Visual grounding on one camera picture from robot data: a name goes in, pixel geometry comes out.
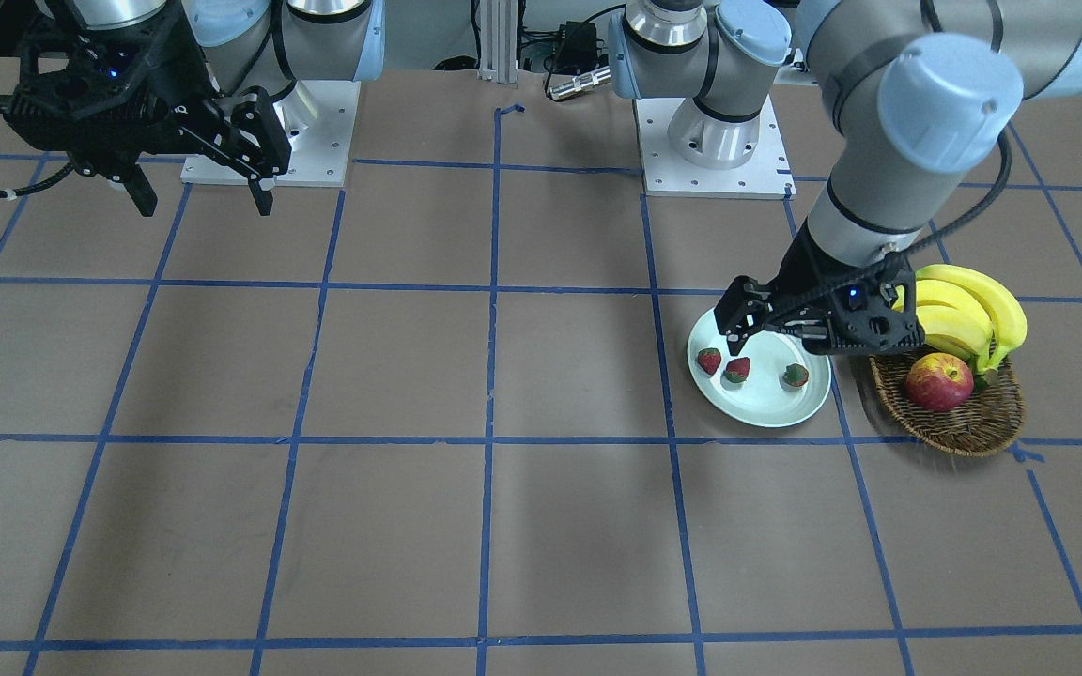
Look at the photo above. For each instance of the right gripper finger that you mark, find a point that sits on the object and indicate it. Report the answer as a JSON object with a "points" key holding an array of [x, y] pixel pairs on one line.
{"points": [[140, 190], [262, 192]]}

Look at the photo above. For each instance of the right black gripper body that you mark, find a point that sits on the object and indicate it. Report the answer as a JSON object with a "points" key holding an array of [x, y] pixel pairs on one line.
{"points": [[168, 58]]}

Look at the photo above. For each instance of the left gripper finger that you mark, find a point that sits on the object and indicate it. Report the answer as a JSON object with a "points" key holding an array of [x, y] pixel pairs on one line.
{"points": [[735, 344]]}

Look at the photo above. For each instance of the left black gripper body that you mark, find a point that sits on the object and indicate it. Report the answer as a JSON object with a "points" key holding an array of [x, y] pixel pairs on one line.
{"points": [[796, 266]]}

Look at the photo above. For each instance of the strawberry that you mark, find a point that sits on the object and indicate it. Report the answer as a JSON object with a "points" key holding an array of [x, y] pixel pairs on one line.
{"points": [[795, 376], [708, 360], [736, 372]]}

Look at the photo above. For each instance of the strawberry bottom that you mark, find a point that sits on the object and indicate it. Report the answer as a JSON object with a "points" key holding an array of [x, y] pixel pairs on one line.
{"points": [[708, 360]]}

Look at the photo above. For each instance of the strawberry top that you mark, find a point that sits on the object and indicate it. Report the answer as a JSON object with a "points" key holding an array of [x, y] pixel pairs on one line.
{"points": [[795, 376]]}

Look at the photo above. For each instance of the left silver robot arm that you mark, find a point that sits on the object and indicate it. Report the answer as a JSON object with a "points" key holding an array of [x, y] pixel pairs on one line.
{"points": [[921, 91]]}

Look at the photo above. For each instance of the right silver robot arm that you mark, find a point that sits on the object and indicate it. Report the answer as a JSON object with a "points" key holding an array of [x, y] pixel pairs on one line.
{"points": [[270, 44]]}

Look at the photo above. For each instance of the light green plate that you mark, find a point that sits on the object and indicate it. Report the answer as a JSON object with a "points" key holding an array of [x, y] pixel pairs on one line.
{"points": [[762, 400]]}

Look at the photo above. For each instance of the red apple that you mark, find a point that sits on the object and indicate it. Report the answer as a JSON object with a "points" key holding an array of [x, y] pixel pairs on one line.
{"points": [[939, 382]]}

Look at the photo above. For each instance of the yellow banana bunch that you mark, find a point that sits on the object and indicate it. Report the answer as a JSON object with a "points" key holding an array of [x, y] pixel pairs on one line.
{"points": [[970, 315]]}

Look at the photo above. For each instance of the wicker basket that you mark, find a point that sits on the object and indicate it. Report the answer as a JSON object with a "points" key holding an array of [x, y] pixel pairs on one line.
{"points": [[986, 423]]}

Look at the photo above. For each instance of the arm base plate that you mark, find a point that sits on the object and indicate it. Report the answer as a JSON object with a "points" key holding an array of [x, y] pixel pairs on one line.
{"points": [[319, 119], [686, 153]]}

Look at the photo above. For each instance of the aluminium frame post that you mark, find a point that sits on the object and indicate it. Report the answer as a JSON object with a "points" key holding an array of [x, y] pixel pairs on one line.
{"points": [[498, 24]]}

